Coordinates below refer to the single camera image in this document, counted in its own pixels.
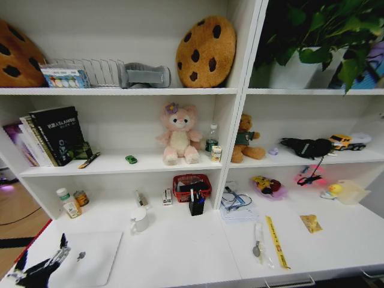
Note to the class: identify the small white printed box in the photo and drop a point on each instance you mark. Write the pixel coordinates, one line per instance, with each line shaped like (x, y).
(167, 198)

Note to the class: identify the white shelf unit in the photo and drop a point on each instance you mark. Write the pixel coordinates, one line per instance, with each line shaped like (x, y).
(234, 90)

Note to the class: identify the clear water bottle green label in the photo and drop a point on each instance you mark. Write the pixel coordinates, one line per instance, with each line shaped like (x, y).
(211, 139)

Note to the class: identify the round chocolate chip cookie pillow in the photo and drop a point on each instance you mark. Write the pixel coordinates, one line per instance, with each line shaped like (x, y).
(205, 52)
(18, 60)

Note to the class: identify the yellow snack packet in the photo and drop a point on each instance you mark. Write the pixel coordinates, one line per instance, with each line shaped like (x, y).
(311, 223)

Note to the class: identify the translucent plastic container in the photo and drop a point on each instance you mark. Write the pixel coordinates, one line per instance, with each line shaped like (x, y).
(354, 192)

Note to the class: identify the pink plush fox toy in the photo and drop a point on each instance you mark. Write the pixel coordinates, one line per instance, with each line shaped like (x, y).
(179, 138)

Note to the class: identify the blue and purple box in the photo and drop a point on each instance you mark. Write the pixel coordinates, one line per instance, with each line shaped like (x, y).
(370, 75)

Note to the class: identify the black pen holder with pens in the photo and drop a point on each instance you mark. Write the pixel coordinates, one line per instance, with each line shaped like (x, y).
(196, 205)

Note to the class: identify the red plastic basket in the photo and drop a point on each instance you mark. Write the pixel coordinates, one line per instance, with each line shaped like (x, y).
(192, 187)

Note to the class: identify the yellow plush on purple wrap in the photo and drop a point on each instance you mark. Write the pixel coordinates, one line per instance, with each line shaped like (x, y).
(267, 186)

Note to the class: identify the pale spined book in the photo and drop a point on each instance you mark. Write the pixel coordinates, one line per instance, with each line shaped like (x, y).
(34, 141)

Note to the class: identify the yellow rubber duck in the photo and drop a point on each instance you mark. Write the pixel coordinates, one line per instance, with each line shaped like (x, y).
(333, 190)

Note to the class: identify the metal spoon in clear wrap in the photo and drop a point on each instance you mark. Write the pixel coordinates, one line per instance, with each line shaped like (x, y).
(258, 246)

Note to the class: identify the yellow utility knife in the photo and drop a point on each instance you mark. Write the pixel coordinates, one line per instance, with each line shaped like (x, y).
(89, 160)

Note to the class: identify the yellow printed strip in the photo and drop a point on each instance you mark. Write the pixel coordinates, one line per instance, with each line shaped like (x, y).
(274, 240)

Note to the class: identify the white paper sheets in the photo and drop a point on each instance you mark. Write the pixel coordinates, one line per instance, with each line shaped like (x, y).
(240, 214)

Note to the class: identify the green toy car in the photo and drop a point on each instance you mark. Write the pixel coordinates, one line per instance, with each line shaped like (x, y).
(131, 159)

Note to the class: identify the small clear glass bottle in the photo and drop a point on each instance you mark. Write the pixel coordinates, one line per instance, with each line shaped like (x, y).
(141, 198)

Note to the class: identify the white ceramic mug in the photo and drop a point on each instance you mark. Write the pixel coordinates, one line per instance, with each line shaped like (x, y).
(141, 220)

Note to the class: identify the yellow toy truck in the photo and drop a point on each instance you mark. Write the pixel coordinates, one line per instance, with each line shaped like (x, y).
(343, 141)

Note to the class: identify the green leafy plant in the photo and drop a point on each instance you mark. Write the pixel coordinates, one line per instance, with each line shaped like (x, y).
(327, 24)

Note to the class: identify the grey padded neck massager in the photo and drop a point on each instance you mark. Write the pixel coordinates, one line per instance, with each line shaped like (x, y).
(147, 76)

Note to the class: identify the black hardcover book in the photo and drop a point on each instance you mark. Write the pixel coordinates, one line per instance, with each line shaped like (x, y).
(57, 135)

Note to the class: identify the black fabric bag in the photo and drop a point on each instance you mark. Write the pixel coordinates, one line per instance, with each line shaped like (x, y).
(306, 147)

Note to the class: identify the silver closed laptop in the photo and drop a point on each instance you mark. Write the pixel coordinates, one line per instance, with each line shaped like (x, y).
(93, 258)

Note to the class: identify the small lilac case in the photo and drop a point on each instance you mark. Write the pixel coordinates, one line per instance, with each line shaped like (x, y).
(274, 150)

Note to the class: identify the white pill bottle green label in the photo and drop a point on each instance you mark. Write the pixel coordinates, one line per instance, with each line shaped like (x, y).
(63, 196)

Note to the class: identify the small orange tin can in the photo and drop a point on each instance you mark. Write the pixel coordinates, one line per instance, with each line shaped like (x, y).
(81, 198)

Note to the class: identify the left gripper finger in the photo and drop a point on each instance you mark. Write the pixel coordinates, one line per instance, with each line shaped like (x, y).
(61, 253)
(21, 262)

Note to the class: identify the box with coloured dots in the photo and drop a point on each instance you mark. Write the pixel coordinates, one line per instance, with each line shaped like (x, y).
(64, 78)

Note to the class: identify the purple covered book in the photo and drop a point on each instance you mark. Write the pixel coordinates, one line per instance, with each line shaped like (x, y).
(19, 141)

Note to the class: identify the white plant pot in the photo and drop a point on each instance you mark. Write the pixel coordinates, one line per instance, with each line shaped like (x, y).
(300, 72)

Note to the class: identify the brown teddy bear green shirt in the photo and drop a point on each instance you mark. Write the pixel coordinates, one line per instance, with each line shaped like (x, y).
(246, 141)

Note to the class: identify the dark green small box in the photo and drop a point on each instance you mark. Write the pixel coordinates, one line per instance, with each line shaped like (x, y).
(84, 150)

